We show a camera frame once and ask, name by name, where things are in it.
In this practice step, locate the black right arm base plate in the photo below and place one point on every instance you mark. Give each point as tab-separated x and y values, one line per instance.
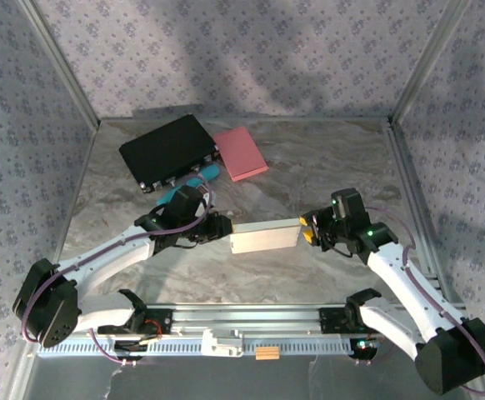
330	321

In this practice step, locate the pink paper box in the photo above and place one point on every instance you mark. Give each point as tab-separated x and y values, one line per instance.
242	154

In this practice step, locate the aluminium table edge bar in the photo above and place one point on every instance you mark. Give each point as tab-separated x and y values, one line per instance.
413	183

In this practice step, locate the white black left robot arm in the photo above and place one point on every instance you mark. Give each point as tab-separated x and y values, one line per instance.
101	258

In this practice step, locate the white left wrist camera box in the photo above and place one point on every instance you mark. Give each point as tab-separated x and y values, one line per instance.
203	191

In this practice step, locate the aluminium frame post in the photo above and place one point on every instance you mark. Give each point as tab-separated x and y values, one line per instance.
428	58
63	66

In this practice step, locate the aluminium mounting rail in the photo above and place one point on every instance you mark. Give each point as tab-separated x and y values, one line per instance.
246	316

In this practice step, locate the black ribbed metal case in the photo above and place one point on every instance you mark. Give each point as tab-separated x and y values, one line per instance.
167	150

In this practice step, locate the grey metal plate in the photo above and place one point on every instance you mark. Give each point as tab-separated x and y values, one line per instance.
226	379

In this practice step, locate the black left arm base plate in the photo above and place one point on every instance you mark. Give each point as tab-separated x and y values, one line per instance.
159	323

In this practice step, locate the teal toy microphone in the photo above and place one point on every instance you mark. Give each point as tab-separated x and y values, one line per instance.
209	173

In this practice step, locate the small orange ribbed block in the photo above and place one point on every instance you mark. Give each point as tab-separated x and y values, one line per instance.
267	354

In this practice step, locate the white plastic bracket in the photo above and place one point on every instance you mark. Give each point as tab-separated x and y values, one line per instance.
219	343

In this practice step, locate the white cardboard box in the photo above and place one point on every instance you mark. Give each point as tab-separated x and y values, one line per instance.
263	237

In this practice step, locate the black controller board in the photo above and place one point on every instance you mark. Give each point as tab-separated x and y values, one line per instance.
365	348
130	346

